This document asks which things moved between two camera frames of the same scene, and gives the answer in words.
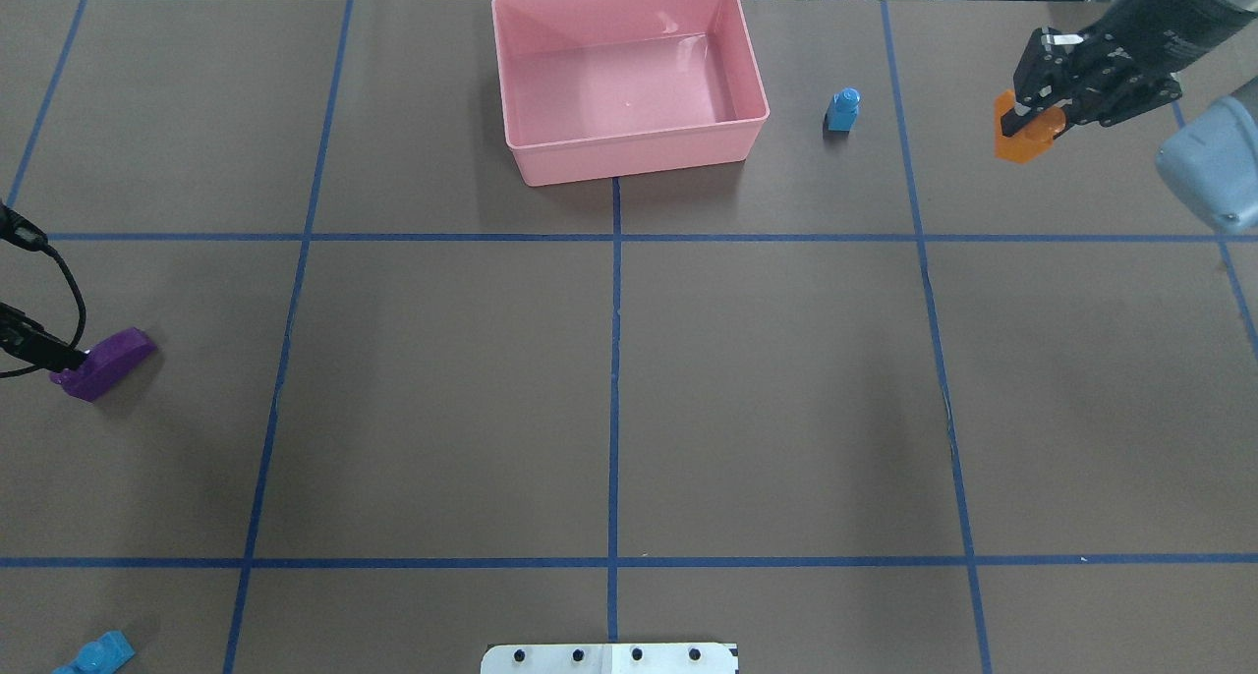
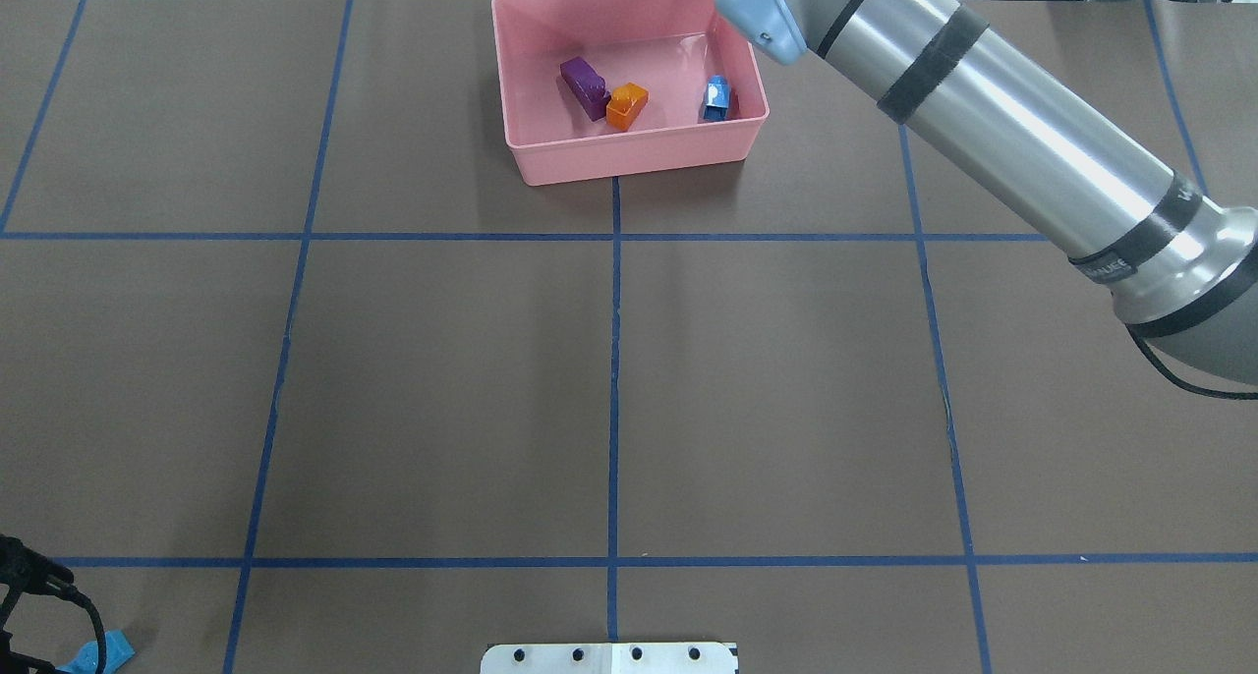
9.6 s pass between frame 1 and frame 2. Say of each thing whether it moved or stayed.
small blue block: moved
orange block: moved
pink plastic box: stayed
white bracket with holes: stayed
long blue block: stayed
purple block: moved
